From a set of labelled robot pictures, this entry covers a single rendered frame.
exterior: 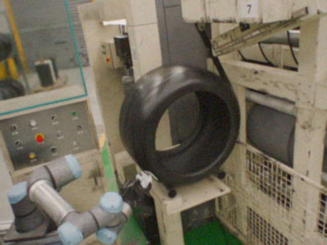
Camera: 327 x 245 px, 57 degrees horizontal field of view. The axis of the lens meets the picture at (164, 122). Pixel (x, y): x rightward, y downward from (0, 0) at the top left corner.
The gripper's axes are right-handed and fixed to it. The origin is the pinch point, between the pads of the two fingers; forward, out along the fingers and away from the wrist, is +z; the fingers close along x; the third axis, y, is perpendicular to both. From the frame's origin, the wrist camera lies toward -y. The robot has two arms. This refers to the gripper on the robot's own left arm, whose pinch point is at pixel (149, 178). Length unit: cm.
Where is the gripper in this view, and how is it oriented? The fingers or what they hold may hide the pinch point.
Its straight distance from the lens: 136.2
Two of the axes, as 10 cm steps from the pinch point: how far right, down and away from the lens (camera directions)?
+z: 4.0, -5.0, 7.7
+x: -7.9, 2.4, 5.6
